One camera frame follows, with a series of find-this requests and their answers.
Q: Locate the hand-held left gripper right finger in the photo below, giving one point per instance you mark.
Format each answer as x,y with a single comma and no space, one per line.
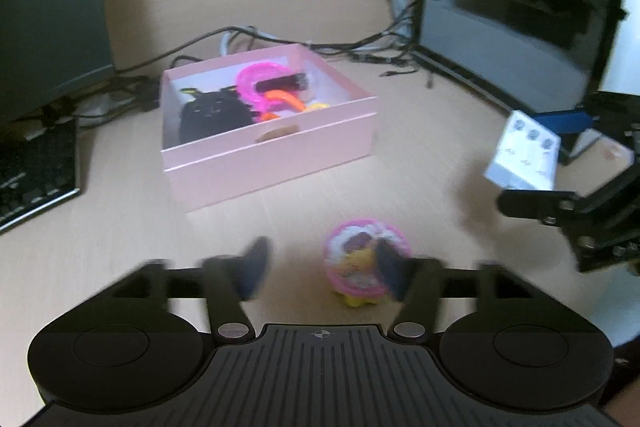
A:
395,272

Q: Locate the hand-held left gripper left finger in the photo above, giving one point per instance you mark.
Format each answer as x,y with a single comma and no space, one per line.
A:
255,267

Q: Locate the white power strip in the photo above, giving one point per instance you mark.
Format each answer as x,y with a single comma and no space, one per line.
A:
97,106

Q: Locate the pink cardboard box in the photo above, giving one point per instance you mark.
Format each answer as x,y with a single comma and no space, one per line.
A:
270,162

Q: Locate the black cat plush toy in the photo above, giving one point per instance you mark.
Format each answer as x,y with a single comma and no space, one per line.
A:
210,114

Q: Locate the black computer monitor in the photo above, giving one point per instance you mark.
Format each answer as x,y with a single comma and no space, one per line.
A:
50,17

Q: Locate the pink toy basket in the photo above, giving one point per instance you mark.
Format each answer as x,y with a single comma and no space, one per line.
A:
247,82

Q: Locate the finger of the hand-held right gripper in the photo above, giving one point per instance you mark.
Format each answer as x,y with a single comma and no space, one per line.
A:
540,207
565,121

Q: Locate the orange curved toy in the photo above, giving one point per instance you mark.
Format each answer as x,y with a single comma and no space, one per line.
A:
280,97

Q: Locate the glass panel computer case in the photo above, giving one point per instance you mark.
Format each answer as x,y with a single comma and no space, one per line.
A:
500,7

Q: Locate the dark packet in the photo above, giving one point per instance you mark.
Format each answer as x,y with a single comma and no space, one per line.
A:
280,83

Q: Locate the white battery charger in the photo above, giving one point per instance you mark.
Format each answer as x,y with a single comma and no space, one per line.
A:
525,157

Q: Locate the black keyboard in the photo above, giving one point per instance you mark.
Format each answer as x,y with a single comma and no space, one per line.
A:
35,177

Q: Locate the yellow and pink toy figure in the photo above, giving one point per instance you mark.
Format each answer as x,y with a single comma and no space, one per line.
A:
352,267

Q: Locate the black power adapter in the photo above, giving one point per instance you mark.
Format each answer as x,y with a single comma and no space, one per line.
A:
149,94

